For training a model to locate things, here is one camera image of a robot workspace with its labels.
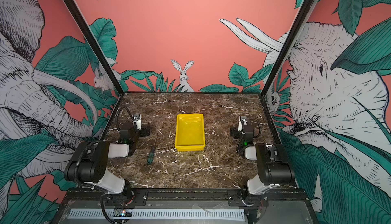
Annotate black mounting rail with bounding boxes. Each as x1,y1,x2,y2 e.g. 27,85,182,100
65,188,309,208

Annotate white slotted cable duct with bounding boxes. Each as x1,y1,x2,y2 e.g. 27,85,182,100
67,208,246,221

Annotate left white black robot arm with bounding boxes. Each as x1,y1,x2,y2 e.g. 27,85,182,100
64,107,150,206

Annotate green handled screwdriver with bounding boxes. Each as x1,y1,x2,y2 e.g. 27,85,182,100
147,135,158,166

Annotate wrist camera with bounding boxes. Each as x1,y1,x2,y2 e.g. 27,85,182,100
238,116,247,132
133,114,142,130

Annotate yellow plastic bin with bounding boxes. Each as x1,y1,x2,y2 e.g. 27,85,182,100
175,113,206,152

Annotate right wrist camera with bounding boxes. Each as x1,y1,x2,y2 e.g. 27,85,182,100
238,116,247,132

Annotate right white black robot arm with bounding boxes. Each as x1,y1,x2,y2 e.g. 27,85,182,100
230,122,295,195

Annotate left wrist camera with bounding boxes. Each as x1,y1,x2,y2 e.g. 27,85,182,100
133,114,142,130

